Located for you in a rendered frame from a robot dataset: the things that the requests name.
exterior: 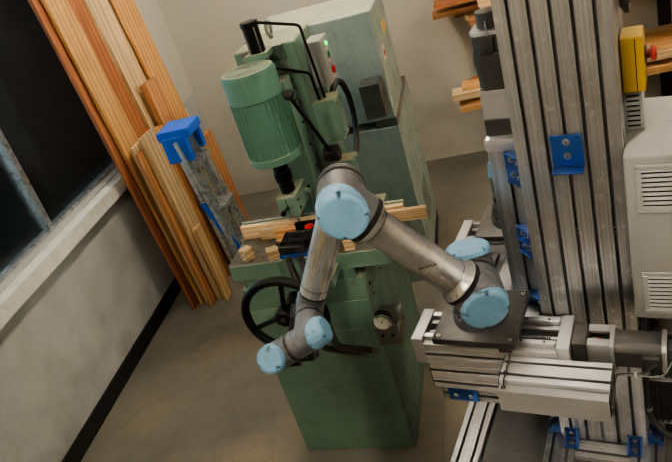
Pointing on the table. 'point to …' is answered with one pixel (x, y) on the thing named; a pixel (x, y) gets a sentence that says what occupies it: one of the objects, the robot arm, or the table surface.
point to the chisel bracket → (294, 198)
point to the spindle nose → (284, 178)
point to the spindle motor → (261, 114)
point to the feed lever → (315, 131)
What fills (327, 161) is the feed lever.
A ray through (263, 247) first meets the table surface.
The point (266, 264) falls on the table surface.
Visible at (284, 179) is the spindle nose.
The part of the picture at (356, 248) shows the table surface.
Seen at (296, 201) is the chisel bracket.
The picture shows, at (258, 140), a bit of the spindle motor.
